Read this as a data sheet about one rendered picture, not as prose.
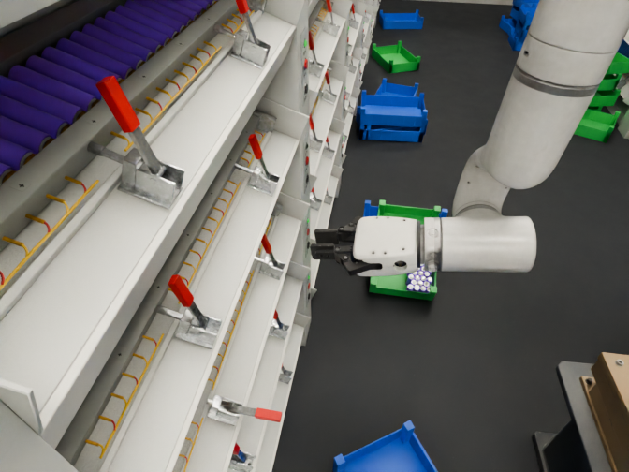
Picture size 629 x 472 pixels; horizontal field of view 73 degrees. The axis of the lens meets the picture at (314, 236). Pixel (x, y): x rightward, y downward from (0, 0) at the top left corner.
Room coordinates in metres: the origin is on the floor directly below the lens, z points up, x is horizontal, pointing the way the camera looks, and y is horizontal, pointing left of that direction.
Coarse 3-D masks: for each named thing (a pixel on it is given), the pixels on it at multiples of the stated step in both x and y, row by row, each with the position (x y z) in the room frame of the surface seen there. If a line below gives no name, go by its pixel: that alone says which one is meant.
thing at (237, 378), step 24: (288, 216) 0.68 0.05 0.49; (288, 240) 0.61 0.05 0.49; (264, 288) 0.49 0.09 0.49; (264, 312) 0.44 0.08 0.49; (240, 336) 0.38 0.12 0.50; (264, 336) 0.39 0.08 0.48; (216, 360) 0.34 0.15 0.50; (240, 360) 0.35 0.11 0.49; (240, 384) 0.31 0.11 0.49; (192, 432) 0.23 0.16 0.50; (216, 432) 0.24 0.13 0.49; (192, 456) 0.20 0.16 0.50; (216, 456) 0.21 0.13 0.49
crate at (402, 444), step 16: (400, 432) 0.42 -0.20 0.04; (368, 448) 0.38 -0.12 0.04; (384, 448) 0.40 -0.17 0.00; (400, 448) 0.40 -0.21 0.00; (416, 448) 0.39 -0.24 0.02; (336, 464) 0.34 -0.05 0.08; (352, 464) 0.36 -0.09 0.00; (368, 464) 0.36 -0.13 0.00; (384, 464) 0.36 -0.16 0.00; (400, 464) 0.36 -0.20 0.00; (416, 464) 0.36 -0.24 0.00; (432, 464) 0.35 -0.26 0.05
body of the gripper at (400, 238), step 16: (368, 224) 0.52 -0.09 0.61; (384, 224) 0.52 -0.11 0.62; (400, 224) 0.51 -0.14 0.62; (416, 224) 0.51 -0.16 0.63; (368, 240) 0.48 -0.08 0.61; (384, 240) 0.48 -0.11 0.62; (400, 240) 0.47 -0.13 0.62; (416, 240) 0.47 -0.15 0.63; (368, 256) 0.45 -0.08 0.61; (384, 256) 0.45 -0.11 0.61; (400, 256) 0.45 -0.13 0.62; (416, 256) 0.45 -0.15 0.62; (368, 272) 0.45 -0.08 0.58; (384, 272) 0.44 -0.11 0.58; (400, 272) 0.44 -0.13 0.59
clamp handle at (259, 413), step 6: (228, 408) 0.26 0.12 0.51; (234, 408) 0.26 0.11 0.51; (240, 408) 0.26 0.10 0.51; (246, 408) 0.26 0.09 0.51; (252, 408) 0.26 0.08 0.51; (258, 408) 0.26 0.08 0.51; (264, 408) 0.26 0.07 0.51; (246, 414) 0.25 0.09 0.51; (252, 414) 0.25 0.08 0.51; (258, 414) 0.25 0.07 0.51; (264, 414) 0.25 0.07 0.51; (270, 414) 0.25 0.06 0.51; (276, 414) 0.25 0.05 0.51; (282, 414) 0.26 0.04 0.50; (276, 420) 0.25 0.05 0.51
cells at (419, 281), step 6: (420, 264) 0.91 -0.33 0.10; (420, 270) 0.90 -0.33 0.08; (408, 276) 0.88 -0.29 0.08; (414, 276) 0.89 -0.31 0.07; (420, 276) 0.88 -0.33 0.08; (426, 276) 0.88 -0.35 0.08; (408, 282) 0.88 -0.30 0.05; (414, 282) 0.86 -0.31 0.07; (420, 282) 0.86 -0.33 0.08; (426, 282) 0.86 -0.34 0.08; (408, 288) 0.84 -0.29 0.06; (414, 288) 0.84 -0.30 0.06; (420, 288) 0.84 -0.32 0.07; (426, 288) 0.84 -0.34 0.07
